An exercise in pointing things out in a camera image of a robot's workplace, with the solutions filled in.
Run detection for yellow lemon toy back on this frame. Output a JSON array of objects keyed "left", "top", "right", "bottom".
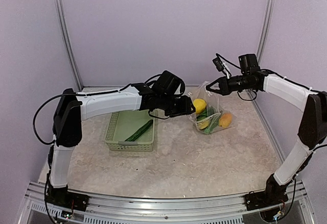
[{"left": 193, "top": 98, "right": 207, "bottom": 114}]

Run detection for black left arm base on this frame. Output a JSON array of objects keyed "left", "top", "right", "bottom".
[{"left": 45, "top": 185, "right": 89, "bottom": 212}]

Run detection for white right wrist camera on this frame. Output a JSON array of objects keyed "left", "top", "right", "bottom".
[{"left": 213, "top": 57, "right": 231, "bottom": 79}]

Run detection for aluminium frame post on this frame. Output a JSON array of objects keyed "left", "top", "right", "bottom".
[
  {"left": 54, "top": 0, "right": 84, "bottom": 91},
  {"left": 256, "top": 0, "right": 275, "bottom": 63}
]

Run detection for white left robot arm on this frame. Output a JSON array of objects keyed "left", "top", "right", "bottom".
[{"left": 49, "top": 70, "right": 195, "bottom": 206}]

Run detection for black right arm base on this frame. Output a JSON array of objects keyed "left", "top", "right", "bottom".
[{"left": 244, "top": 175, "right": 290, "bottom": 211}]

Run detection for yellow lemon toy front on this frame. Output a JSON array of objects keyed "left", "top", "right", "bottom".
[{"left": 198, "top": 120, "right": 210, "bottom": 130}]

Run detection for black right camera cable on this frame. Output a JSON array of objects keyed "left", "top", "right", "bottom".
[{"left": 216, "top": 53, "right": 241, "bottom": 69}]

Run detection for green bok choy toy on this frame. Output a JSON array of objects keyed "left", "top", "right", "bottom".
[{"left": 196, "top": 106, "right": 222, "bottom": 134}]

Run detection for dark green cucumber toy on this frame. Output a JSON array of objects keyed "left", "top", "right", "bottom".
[{"left": 125, "top": 120, "right": 153, "bottom": 141}]

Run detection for beige perforated plastic basket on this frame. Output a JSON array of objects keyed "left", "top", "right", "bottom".
[{"left": 104, "top": 111, "right": 155, "bottom": 152}]

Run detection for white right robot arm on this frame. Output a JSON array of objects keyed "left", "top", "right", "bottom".
[{"left": 206, "top": 54, "right": 326, "bottom": 206}]

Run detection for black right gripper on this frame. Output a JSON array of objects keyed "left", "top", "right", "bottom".
[{"left": 207, "top": 73, "right": 254, "bottom": 95}]

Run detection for clear zip top bag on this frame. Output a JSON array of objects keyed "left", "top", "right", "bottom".
[{"left": 188, "top": 81, "right": 236, "bottom": 135}]

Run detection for right aluminium frame post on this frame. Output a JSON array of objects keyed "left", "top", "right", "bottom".
[{"left": 256, "top": 0, "right": 275, "bottom": 63}]

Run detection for yellow lemon toy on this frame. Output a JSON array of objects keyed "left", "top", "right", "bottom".
[
  {"left": 193, "top": 98, "right": 207, "bottom": 114},
  {"left": 198, "top": 120, "right": 210, "bottom": 130}
]

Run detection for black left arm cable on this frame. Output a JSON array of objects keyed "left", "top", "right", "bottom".
[{"left": 32, "top": 93, "right": 77, "bottom": 145}]

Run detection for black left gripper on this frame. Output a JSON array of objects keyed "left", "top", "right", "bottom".
[{"left": 159, "top": 93, "right": 196, "bottom": 117}]

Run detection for front aluminium rail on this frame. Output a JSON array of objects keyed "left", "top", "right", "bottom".
[{"left": 17, "top": 180, "right": 314, "bottom": 224}]

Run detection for left aluminium frame post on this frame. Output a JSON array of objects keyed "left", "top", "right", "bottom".
[{"left": 54, "top": 0, "right": 84, "bottom": 91}]

